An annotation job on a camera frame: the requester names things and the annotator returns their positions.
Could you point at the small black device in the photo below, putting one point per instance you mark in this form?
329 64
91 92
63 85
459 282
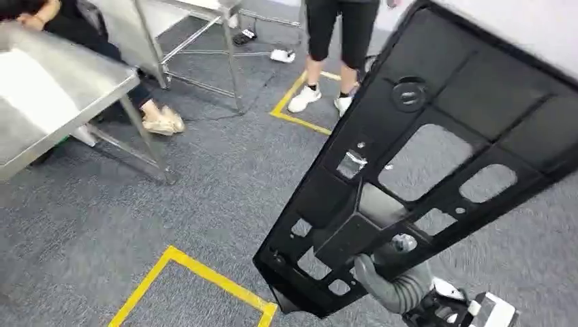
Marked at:
244 37

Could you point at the stainless steel table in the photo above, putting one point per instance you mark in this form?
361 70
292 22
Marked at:
117 31
45 90

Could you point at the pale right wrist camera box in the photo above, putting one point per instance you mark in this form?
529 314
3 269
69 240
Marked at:
496 311

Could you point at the yellow floor tape square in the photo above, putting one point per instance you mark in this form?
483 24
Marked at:
298 121
203 272

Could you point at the white power strip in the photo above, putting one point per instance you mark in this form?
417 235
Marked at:
283 56

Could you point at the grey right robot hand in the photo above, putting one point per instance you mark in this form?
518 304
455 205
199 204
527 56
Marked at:
379 289

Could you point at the black plastic car panel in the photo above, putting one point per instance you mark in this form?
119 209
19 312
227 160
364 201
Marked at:
451 67

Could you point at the seated person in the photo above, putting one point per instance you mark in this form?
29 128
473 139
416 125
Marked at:
77 27

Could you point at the standing person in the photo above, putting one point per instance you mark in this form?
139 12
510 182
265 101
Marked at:
323 27

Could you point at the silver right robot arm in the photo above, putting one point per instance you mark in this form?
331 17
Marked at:
415 289

